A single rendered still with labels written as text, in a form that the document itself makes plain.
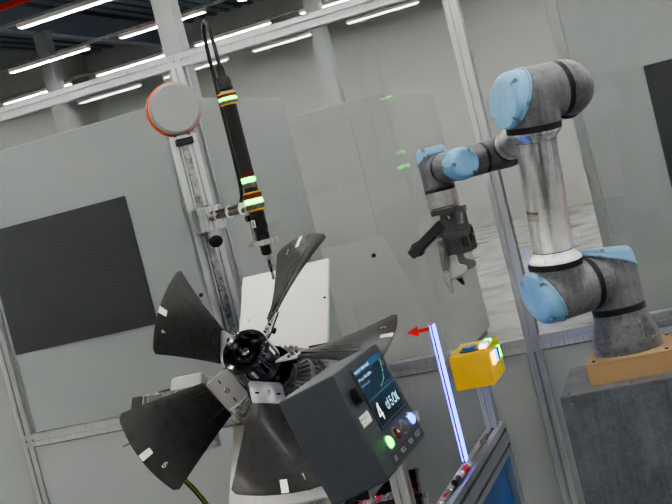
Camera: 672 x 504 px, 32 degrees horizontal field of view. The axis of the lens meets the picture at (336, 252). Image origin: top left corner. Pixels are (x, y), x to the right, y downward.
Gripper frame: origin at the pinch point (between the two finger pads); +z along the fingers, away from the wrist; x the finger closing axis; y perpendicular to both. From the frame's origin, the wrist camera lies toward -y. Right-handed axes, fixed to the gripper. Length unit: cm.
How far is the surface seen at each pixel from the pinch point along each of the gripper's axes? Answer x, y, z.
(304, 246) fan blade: -9.9, -32.2, -19.2
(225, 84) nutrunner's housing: -27, -35, -61
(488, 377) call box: -3.6, 3.6, 22.6
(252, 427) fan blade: -41, -44, 17
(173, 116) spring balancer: 30, -76, -63
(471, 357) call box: -3.6, 0.7, 17.0
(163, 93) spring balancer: 30, -77, -70
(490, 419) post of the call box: 3.5, -0.1, 34.6
